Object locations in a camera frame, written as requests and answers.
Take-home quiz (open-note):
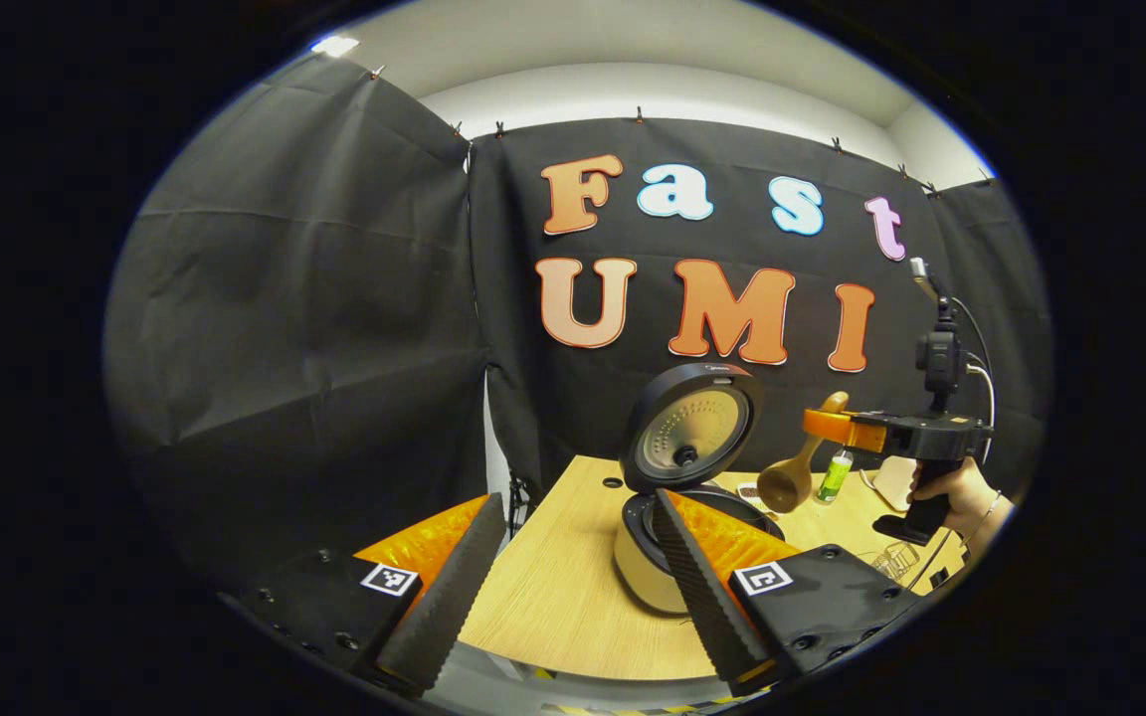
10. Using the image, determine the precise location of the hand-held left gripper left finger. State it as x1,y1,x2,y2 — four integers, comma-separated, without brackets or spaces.
220,494,506,697

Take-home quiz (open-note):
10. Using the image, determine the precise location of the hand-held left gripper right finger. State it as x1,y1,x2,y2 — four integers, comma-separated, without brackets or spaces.
653,489,932,697

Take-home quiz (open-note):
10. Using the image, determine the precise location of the dark grey rice cooker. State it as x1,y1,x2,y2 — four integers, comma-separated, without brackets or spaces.
613,362,787,616

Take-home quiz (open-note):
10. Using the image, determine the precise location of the wooden spoon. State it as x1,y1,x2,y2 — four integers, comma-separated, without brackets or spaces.
756,391,851,515

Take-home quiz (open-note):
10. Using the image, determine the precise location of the green label plastic bottle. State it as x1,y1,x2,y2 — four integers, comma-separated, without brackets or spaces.
815,449,856,506

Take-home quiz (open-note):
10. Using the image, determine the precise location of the white toaster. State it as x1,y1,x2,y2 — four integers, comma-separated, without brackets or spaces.
871,455,919,514

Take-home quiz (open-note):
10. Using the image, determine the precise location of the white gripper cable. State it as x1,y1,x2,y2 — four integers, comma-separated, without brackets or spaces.
951,296,999,468

